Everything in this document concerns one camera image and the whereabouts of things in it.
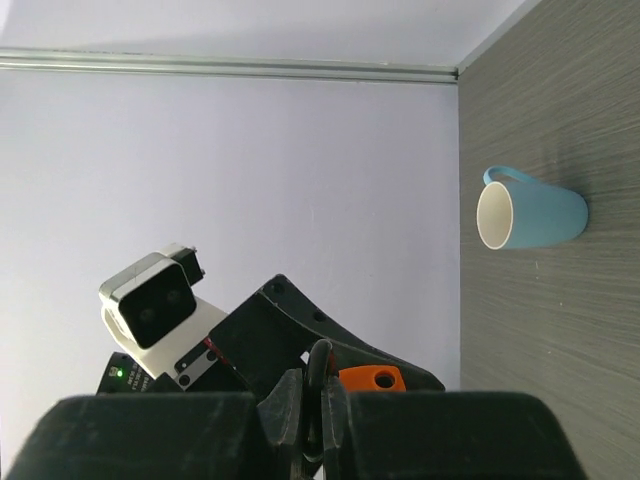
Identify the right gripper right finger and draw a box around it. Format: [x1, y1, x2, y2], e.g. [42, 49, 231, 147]
[320, 377, 586, 479]

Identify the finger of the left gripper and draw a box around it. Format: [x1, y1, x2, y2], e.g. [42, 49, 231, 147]
[223, 274, 445, 400]

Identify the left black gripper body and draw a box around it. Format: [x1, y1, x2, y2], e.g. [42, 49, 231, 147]
[175, 319, 260, 398]

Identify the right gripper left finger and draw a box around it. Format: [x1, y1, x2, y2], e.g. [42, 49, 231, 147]
[7, 393, 300, 479]

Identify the orange black padlock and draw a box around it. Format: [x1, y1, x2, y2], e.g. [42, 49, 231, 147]
[302, 339, 406, 463]

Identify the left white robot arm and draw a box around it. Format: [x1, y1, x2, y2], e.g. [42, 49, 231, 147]
[98, 265, 444, 400]

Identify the light blue mug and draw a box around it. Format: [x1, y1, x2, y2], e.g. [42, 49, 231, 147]
[476, 166, 589, 251]

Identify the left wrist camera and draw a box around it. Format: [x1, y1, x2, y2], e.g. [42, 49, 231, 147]
[98, 243, 227, 388]

